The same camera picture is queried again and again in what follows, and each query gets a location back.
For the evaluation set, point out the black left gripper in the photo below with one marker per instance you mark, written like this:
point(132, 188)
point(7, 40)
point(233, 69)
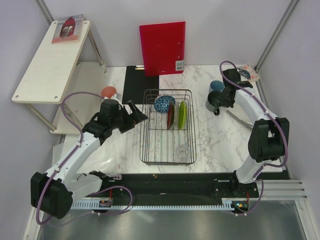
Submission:
point(132, 119)

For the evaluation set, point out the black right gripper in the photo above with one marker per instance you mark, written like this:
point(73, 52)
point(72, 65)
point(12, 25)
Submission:
point(226, 103)

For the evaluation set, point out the dark grey ceramic mug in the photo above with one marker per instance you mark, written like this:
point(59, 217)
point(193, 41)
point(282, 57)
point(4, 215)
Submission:
point(214, 102)

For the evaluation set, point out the light blue plastic cup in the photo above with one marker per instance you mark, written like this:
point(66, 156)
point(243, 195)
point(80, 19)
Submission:
point(216, 85)

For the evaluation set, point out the pink plastic cup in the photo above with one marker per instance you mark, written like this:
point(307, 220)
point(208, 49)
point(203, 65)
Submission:
point(108, 92)

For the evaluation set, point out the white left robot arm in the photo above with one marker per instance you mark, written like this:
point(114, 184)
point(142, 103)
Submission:
point(54, 191)

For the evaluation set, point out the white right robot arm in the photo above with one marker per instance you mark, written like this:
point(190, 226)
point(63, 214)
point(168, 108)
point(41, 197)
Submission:
point(268, 142)

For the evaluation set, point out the spiral notebook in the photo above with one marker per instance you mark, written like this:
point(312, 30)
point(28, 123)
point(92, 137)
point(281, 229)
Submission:
point(240, 121)

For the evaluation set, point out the floral cover book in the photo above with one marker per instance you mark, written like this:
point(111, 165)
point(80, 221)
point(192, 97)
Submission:
point(248, 73)

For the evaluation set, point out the blue patterned bowl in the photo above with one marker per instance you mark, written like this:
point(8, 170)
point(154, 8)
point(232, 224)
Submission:
point(162, 103)

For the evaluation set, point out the black clipboard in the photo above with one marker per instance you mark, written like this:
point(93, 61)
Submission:
point(138, 87)

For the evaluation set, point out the dark red plate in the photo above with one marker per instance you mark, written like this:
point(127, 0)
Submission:
point(170, 116)

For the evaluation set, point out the green plate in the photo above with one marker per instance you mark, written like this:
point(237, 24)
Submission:
point(182, 115)

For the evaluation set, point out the clear glass tumbler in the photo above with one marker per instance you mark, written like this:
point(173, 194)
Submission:
point(182, 153)

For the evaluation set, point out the red folder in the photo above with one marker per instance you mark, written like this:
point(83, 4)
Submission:
point(163, 48)

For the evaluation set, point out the white wooden shelf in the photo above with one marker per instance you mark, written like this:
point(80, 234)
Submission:
point(55, 72)

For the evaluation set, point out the red cover book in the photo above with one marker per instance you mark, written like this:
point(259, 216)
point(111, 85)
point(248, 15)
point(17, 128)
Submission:
point(68, 29)

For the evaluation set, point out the black wire dish rack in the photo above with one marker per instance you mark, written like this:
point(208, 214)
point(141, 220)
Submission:
point(157, 143)

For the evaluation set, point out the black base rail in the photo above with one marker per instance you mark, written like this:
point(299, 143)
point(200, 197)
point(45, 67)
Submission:
point(170, 189)

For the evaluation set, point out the white cable duct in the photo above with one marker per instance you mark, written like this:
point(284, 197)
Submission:
point(99, 204)

